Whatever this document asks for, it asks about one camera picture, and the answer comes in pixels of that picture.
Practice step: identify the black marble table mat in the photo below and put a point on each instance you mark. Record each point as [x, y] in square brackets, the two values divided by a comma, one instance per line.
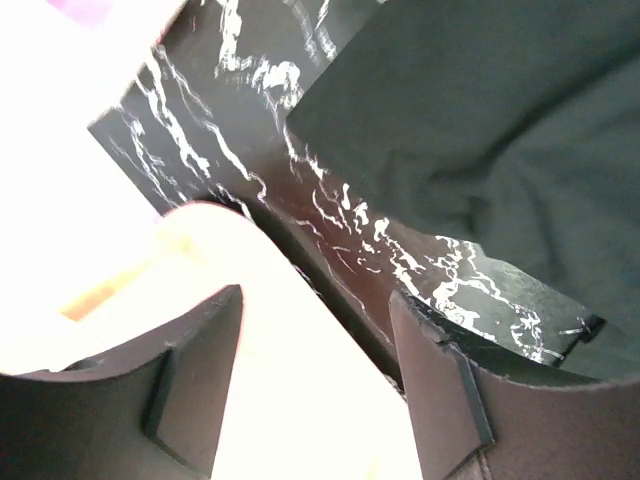
[204, 119]

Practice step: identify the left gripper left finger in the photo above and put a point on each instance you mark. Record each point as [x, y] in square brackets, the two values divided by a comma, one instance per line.
[151, 408]

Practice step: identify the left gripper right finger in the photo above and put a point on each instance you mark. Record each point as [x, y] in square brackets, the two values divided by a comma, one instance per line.
[481, 411]

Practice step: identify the black daisy t-shirt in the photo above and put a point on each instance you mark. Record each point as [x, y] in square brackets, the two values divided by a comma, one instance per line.
[510, 124]

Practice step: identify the pink tiered shelf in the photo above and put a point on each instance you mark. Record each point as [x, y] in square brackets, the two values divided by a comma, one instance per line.
[304, 401]

